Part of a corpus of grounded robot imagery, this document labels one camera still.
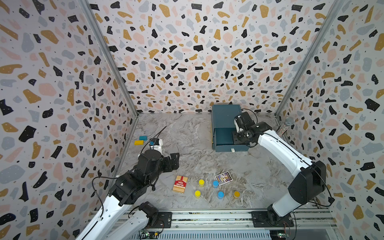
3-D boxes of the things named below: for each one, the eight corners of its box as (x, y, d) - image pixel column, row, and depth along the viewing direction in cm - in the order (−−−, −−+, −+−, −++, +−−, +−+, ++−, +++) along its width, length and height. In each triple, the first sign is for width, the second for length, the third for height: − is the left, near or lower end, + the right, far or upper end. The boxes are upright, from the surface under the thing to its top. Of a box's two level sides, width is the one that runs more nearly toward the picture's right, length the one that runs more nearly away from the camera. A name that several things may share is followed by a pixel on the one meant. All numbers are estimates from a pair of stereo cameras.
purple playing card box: (219, 186, 87) (220, 184, 85) (215, 176, 91) (215, 175, 89) (232, 180, 89) (233, 179, 88) (228, 172, 93) (228, 170, 91)
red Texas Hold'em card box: (172, 191, 85) (172, 190, 83) (177, 176, 91) (176, 175, 89) (184, 194, 84) (184, 192, 82) (188, 178, 90) (187, 177, 88)
